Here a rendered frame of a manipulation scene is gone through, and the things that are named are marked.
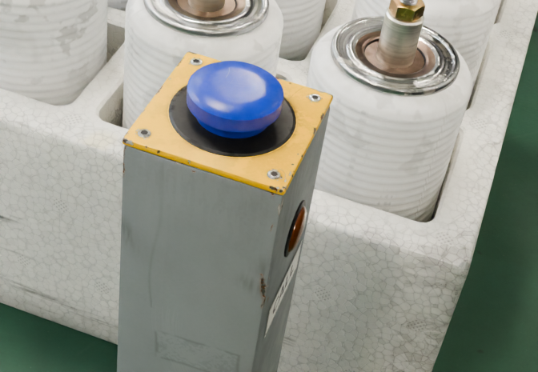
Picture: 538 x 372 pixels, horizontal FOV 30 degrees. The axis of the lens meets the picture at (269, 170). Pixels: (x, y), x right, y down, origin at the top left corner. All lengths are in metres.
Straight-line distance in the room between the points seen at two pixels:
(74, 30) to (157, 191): 0.24
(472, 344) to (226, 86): 0.42
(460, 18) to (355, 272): 0.18
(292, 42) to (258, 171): 0.32
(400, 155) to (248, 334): 0.17
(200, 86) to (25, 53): 0.24
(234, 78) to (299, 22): 0.29
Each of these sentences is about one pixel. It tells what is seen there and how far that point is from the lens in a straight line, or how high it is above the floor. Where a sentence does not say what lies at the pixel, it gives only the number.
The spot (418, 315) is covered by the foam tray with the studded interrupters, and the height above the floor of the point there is 0.13.
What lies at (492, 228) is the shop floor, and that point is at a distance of 0.88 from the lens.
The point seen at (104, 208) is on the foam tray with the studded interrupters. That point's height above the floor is 0.13.
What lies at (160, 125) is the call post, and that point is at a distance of 0.42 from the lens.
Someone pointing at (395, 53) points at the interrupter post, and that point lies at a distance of 0.58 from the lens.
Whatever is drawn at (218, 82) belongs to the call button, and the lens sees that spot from 0.42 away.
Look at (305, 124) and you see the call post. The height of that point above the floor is 0.31.
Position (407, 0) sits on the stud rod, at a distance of 0.57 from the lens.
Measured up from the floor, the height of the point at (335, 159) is 0.20.
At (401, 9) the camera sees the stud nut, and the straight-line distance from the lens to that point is 0.57.
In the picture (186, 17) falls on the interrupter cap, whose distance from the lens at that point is 0.59.
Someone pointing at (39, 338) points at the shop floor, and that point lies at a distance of 0.74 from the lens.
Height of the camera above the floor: 0.58
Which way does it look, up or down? 41 degrees down
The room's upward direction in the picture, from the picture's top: 9 degrees clockwise
